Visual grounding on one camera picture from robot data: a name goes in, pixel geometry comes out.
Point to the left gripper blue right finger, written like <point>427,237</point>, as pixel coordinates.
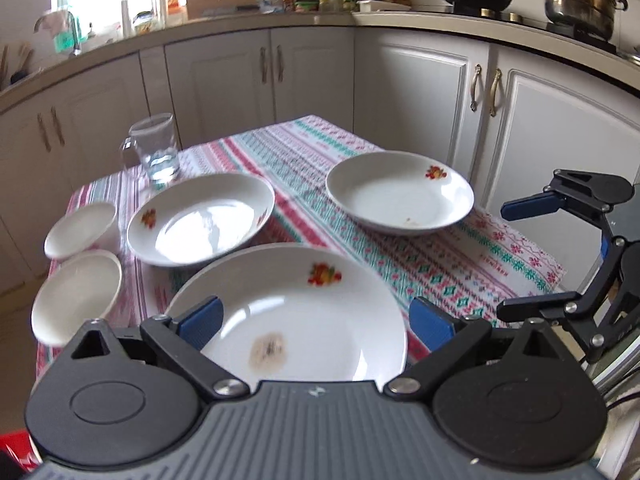
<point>433,326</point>

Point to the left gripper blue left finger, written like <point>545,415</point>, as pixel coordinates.
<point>198,325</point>

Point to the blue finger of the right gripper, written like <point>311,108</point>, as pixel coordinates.
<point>550,308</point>
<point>532,206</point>

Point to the large white plate with stain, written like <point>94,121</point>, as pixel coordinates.
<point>305,314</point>

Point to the white bowl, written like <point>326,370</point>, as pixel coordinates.
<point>93,226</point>
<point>86,287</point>

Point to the kitchen faucet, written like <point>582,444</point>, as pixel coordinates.
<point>62,27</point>

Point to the white lower cabinets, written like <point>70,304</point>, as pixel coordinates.
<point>503,118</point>

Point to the glass mug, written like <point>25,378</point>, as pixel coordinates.
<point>154,141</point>

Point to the steel pot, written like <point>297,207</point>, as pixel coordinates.
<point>594,17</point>

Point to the red cardboard box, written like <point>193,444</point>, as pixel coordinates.
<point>18,445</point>

